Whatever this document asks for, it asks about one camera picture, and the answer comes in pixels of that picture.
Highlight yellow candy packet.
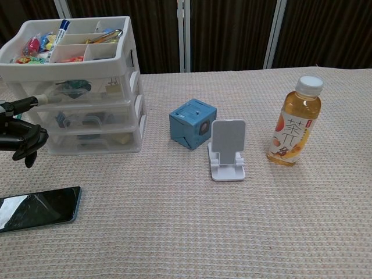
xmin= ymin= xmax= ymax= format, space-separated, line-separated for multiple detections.
xmin=40 ymin=33 xmax=58 ymax=52

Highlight blue cap whiteboard marker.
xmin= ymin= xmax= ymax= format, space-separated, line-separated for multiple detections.
xmin=48 ymin=19 xmax=71 ymax=63

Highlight white partition frame post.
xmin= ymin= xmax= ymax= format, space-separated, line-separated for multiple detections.
xmin=176 ymin=0 xmax=191 ymax=73
xmin=262 ymin=0 xmax=289 ymax=69
xmin=53 ymin=0 xmax=74 ymax=22

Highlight blue cube box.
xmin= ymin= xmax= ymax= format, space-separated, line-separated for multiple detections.
xmin=169 ymin=98 xmax=218 ymax=151

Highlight red snack packet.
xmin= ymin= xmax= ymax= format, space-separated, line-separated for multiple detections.
xmin=59 ymin=55 xmax=85 ymax=63

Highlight pink blue candy packet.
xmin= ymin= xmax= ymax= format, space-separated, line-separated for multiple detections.
xmin=22 ymin=34 xmax=42 ymax=56

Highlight beige woven tablecloth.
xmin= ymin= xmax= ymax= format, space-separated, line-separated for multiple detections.
xmin=0 ymin=66 xmax=372 ymax=279

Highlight dark ribbed partition panel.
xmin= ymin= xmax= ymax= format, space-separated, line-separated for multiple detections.
xmin=188 ymin=0 xmax=277 ymax=72
xmin=67 ymin=0 xmax=187 ymax=75
xmin=0 ymin=0 xmax=60 ymax=49
xmin=274 ymin=0 xmax=372 ymax=70

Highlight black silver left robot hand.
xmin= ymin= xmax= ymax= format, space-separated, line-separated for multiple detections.
xmin=0 ymin=94 xmax=63 ymax=169

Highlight black smartphone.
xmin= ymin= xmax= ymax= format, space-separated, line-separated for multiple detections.
xmin=0 ymin=186 xmax=82 ymax=233

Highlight gold binder clips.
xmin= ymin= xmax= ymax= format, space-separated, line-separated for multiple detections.
xmin=105 ymin=76 xmax=121 ymax=94

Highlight white phone stand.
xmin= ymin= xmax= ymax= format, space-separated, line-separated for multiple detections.
xmin=207 ymin=119 xmax=247 ymax=183

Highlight tea bottle with white cap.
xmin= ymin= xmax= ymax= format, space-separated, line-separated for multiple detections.
xmin=266 ymin=75 xmax=324 ymax=169

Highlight lion print snack packet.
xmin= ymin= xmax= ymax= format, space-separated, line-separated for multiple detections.
xmin=13 ymin=56 xmax=49 ymax=65

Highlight white plastic drawer organizer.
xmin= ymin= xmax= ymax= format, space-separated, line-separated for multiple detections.
xmin=0 ymin=16 xmax=148 ymax=156

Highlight blue clip item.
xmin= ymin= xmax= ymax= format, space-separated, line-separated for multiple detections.
xmin=56 ymin=111 xmax=72 ymax=129

